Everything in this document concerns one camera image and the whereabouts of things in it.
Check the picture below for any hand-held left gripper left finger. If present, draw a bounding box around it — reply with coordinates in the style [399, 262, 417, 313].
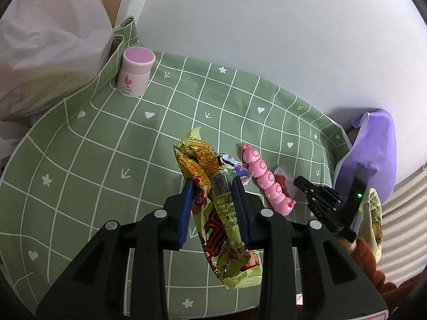
[36, 177, 196, 320]

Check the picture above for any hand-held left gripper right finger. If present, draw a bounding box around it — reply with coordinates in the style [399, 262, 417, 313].
[231, 176, 389, 320]

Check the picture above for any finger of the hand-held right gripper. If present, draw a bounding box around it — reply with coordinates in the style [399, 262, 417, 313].
[307, 194, 347, 235]
[294, 175, 341, 205]

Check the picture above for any yellow snack packet red print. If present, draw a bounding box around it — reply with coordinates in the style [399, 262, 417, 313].
[173, 127, 264, 290]

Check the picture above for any purple bag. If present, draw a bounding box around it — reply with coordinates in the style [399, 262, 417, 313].
[334, 108, 397, 234]

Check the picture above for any person's right forearm brown sleeve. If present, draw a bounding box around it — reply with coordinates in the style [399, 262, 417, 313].
[349, 237, 398, 291]

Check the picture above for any pale yellow packet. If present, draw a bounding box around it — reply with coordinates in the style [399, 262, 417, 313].
[358, 188, 384, 265]

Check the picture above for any red small wrapper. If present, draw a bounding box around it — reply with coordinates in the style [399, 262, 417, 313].
[274, 167, 298, 196]

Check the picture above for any silver purple foil wrapper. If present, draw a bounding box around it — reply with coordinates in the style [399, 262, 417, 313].
[220, 153, 253, 186]

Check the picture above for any pink caterpillar toy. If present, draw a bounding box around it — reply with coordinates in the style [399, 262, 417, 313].
[241, 144, 297, 217]

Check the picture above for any white ribbed panel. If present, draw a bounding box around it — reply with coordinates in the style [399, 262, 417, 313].
[380, 168, 427, 285]

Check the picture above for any dark red garment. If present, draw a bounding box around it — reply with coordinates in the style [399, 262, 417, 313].
[380, 271, 427, 309]

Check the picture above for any green checked tablecloth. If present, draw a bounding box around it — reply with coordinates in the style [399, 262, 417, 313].
[0, 16, 353, 318]

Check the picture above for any pink round jar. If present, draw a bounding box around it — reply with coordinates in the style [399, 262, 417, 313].
[117, 47, 156, 98]

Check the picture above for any white crumpled cloth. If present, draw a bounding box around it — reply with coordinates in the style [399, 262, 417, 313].
[0, 120, 31, 171]

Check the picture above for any white plastic bag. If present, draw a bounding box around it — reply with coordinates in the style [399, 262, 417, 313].
[0, 0, 116, 123]

